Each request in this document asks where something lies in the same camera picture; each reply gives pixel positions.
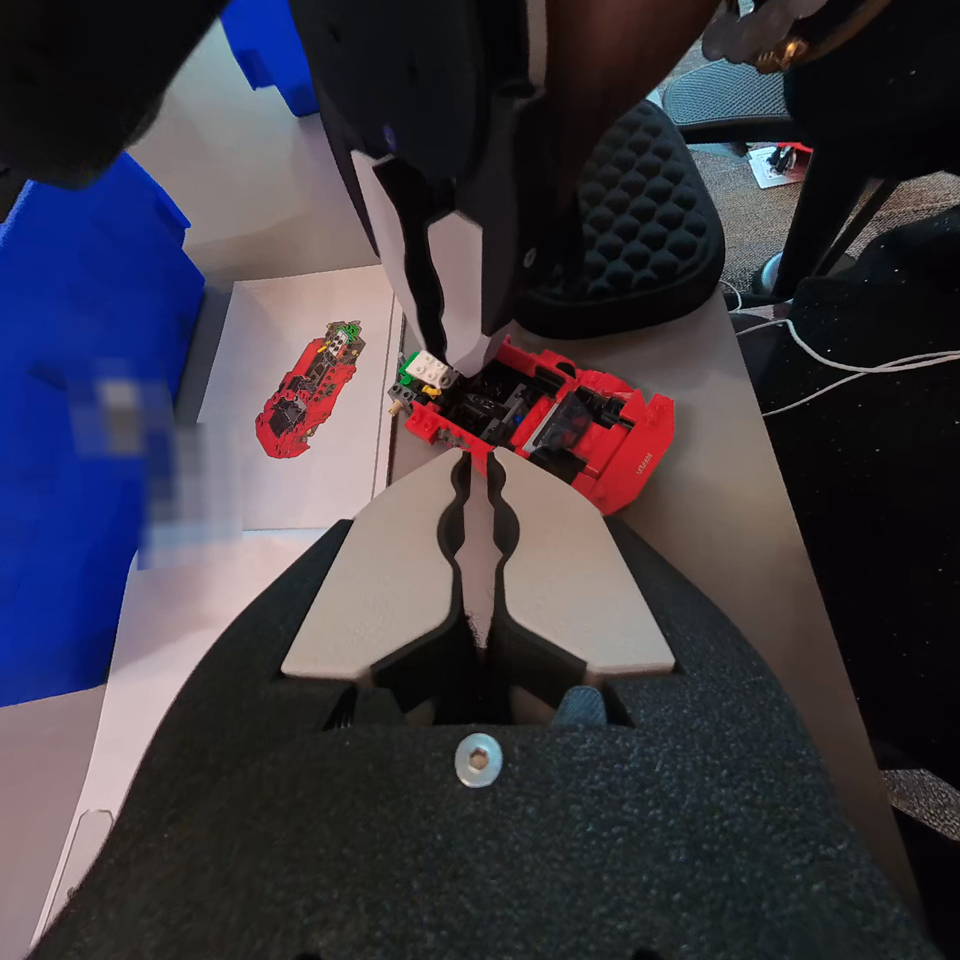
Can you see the person's right forearm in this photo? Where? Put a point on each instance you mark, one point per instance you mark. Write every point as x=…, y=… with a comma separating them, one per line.
x=615, y=75

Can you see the white printed paper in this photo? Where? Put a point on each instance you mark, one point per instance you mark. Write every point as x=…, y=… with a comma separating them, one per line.
x=772, y=172

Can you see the large blue plastic bin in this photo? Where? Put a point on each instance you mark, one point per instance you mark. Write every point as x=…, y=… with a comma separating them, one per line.
x=75, y=300

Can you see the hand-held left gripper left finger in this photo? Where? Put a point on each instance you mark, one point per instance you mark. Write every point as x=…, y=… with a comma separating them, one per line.
x=375, y=592

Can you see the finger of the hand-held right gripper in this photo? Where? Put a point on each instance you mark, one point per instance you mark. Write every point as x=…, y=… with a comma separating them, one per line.
x=386, y=247
x=461, y=285

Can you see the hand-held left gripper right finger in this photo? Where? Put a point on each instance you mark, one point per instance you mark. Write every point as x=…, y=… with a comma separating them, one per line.
x=577, y=592

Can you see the small blue plastic bin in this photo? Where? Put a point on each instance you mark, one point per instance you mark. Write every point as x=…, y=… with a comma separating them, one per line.
x=270, y=52

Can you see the red lego car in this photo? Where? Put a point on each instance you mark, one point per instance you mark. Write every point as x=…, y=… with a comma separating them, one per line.
x=637, y=450

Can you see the mesh office chair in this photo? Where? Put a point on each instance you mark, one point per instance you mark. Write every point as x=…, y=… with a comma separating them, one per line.
x=720, y=97

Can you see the lego instruction booklet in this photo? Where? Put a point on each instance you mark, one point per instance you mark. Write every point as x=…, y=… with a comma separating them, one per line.
x=247, y=315

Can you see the black honeycomb cushion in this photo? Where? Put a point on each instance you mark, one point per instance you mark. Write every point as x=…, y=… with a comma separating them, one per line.
x=645, y=225

